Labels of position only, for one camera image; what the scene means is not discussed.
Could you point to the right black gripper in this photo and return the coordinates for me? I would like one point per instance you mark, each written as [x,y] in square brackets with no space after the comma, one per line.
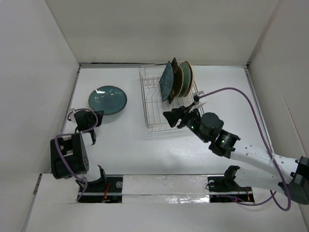
[173,116]

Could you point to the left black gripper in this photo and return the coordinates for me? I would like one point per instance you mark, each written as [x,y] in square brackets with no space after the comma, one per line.
[99,113]

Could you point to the dark teal round plate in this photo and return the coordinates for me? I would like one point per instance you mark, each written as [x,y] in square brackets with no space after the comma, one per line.
[110,99]

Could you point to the dark teal oval plate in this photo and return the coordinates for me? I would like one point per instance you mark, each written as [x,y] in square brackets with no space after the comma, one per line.
[166,82]

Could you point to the woven bamboo round plate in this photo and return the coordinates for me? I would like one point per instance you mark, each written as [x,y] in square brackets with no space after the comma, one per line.
[182,84]

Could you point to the black square amber plate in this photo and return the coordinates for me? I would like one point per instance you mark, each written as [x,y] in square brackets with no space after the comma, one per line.
[176,81]

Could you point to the light green flower plate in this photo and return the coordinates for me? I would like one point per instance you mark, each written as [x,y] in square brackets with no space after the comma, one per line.
[187,78]

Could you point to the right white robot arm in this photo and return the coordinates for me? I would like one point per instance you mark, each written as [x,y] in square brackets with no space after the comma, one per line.
[274,172]

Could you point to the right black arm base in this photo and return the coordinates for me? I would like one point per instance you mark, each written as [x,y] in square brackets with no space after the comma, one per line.
[223,192]

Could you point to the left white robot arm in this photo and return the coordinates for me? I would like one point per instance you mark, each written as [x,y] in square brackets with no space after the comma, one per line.
[68,152]

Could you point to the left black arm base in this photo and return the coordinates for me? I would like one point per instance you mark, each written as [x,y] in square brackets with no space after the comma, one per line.
[102,191]

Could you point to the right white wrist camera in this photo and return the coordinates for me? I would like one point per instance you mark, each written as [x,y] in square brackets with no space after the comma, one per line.
[197,101]

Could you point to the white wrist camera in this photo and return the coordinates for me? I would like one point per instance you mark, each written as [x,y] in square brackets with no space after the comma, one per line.
[69,114]
[197,101]

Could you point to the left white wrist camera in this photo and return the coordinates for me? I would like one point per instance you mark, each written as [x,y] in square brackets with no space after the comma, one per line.
[69,114]

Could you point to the silver wire dish rack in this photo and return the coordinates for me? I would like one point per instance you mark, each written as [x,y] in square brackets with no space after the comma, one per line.
[153,106]

